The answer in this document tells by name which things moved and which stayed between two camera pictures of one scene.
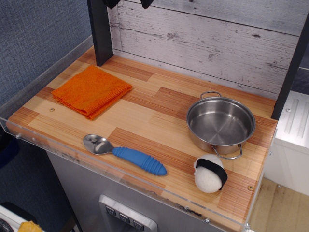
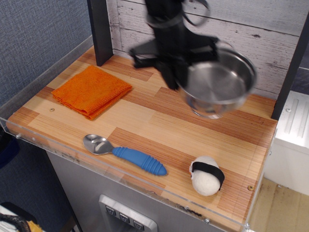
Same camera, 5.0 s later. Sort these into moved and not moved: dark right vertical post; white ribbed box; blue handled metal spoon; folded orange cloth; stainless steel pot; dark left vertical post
Moved: stainless steel pot
Not moved: dark right vertical post; blue handled metal spoon; folded orange cloth; dark left vertical post; white ribbed box
